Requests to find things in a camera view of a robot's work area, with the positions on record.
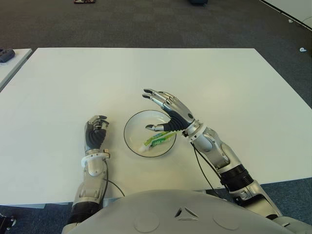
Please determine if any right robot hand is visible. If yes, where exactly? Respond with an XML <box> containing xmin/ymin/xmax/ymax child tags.
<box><xmin>142</xmin><ymin>88</ymin><xmax>197</xmax><ymax>134</ymax></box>

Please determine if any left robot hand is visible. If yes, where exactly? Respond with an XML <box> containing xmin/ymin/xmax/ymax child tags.
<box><xmin>84</xmin><ymin>115</ymin><xmax>110</xmax><ymax>151</ymax></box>

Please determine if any green toothpaste tube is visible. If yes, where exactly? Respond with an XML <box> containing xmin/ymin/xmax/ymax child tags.
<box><xmin>138</xmin><ymin>131</ymin><xmax>177</xmax><ymax>153</ymax></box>

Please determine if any white plate with dark rim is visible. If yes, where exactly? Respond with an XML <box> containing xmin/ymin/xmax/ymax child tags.
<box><xmin>123</xmin><ymin>110</ymin><xmax>177</xmax><ymax>158</ymax></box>

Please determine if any grey robot torso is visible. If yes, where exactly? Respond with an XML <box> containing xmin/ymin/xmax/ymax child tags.
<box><xmin>60</xmin><ymin>189</ymin><xmax>312</xmax><ymax>234</ymax></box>

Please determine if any white side table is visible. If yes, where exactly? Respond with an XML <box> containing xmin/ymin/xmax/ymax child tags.
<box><xmin>0</xmin><ymin>48</ymin><xmax>34</xmax><ymax>93</ymax></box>

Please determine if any dark controller device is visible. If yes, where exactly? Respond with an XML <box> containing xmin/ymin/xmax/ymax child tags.
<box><xmin>0</xmin><ymin>48</ymin><xmax>16</xmax><ymax>64</ymax></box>

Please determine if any black robot leg part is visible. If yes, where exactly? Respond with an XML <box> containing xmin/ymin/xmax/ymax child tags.
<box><xmin>0</xmin><ymin>214</ymin><xmax>17</xmax><ymax>229</ymax></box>

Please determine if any white neighbouring desk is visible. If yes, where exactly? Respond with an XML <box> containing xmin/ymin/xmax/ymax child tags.
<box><xmin>258</xmin><ymin>0</ymin><xmax>312</xmax><ymax>31</ymax></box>

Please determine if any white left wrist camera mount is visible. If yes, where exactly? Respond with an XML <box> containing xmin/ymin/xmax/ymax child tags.
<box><xmin>81</xmin><ymin>149</ymin><xmax>110</xmax><ymax>168</ymax></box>

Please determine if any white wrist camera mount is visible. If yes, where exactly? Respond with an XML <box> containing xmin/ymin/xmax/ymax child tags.
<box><xmin>81</xmin><ymin>149</ymin><xmax>110</xmax><ymax>168</ymax></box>
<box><xmin>181</xmin><ymin>121</ymin><xmax>208</xmax><ymax>143</ymax></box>

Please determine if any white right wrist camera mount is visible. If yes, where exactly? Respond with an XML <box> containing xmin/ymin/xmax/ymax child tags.
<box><xmin>181</xmin><ymin>121</ymin><xmax>208</xmax><ymax>143</ymax></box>

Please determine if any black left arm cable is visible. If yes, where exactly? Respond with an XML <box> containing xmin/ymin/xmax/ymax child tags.
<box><xmin>103</xmin><ymin>158</ymin><xmax>126</xmax><ymax>197</ymax></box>

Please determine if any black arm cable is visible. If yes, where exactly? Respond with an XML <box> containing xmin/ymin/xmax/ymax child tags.
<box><xmin>192</xmin><ymin>142</ymin><xmax>229</xmax><ymax>201</ymax></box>
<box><xmin>103</xmin><ymin>158</ymin><xmax>126</xmax><ymax>197</ymax></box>

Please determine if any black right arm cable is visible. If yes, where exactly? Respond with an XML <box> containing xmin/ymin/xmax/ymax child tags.
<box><xmin>192</xmin><ymin>142</ymin><xmax>229</xmax><ymax>201</ymax></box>

